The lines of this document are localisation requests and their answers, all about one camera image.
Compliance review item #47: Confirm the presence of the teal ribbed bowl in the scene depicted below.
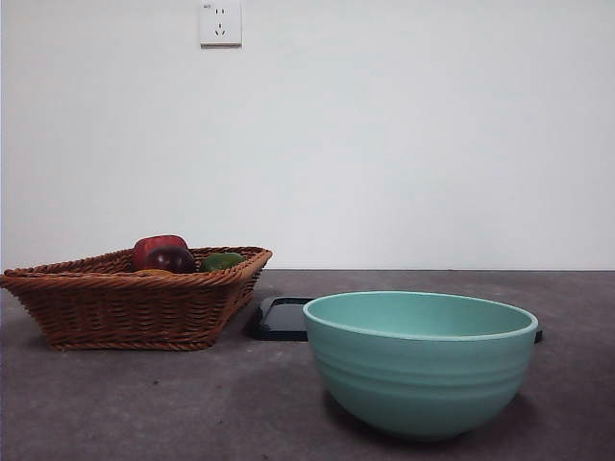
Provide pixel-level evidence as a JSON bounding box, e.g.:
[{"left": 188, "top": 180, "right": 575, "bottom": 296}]
[{"left": 302, "top": 290, "right": 539, "bottom": 442}]

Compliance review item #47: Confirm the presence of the green avocado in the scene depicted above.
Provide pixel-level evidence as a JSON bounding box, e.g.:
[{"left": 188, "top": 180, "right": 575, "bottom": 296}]
[{"left": 199, "top": 252, "right": 246, "bottom": 274}]

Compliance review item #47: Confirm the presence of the dark teal rectangular tray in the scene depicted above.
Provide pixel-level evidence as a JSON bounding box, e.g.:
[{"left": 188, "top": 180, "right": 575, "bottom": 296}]
[{"left": 245, "top": 296, "right": 544, "bottom": 344}]

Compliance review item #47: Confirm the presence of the dark purple round fruit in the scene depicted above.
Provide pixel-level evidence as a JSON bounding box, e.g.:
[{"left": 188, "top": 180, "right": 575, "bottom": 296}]
[{"left": 145, "top": 245, "right": 197, "bottom": 274}]

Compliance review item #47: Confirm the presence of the red apple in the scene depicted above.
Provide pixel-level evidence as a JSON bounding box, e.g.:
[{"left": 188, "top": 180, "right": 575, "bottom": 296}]
[{"left": 133, "top": 234, "right": 189, "bottom": 271}]

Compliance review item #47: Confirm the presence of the brown wicker basket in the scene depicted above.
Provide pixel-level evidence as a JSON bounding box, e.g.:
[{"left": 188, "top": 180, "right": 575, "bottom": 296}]
[{"left": 0, "top": 246, "right": 274, "bottom": 352}]

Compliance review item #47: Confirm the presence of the white wall socket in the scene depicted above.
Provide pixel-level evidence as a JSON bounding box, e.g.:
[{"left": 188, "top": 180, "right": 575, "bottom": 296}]
[{"left": 199, "top": 0, "right": 243, "bottom": 49}]

